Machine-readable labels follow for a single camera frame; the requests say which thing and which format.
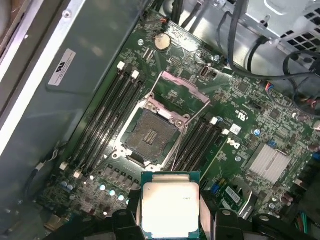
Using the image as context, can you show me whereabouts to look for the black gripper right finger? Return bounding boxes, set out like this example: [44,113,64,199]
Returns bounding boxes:
[199,192,295,240]

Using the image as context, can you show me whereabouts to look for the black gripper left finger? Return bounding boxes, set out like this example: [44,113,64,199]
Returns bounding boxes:
[43,189,143,240]

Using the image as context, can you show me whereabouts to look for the silver green CPU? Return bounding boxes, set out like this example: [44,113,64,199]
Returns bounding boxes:
[140,171,201,240]

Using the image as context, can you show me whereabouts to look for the metal locking lever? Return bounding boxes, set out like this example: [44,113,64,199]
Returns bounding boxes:
[172,122,189,173]

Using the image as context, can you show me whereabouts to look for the metal socket cover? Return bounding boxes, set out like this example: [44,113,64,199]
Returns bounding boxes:
[144,70,211,127]

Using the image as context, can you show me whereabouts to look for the CPU socket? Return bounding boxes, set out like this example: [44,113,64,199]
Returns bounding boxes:
[113,93,192,173]

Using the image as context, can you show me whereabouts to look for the RAM slot white latches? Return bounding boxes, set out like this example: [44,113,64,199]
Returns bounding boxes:
[182,117,219,173]
[198,127,230,187]
[59,61,126,171]
[73,69,140,180]

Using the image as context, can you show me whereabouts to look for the silver chipset heatsink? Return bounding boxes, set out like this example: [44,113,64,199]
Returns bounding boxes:
[246,143,292,186]

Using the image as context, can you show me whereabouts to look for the RAM slot black latches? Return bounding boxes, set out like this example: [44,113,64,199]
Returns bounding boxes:
[81,74,147,183]
[67,65,133,175]
[174,113,212,173]
[189,122,225,174]

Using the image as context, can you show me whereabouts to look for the green motherboard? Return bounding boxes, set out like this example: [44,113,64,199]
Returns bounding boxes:
[32,7,320,240]

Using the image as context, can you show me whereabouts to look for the black silver PC case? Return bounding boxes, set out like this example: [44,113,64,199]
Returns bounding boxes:
[0,0,320,240]

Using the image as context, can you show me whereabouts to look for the silver USB port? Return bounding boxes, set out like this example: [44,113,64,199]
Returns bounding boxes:
[199,65,210,79]

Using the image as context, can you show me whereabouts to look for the white case sticker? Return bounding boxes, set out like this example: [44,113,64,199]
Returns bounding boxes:
[48,48,77,87]

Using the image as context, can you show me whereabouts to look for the round coin cell battery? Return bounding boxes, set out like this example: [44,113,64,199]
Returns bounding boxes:
[152,33,172,52]

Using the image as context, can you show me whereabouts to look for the silver drive cage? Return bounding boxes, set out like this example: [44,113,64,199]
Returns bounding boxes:
[243,0,320,55]

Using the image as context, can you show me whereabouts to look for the black internal cable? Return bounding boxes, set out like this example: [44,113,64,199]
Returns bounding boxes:
[216,9,320,85]

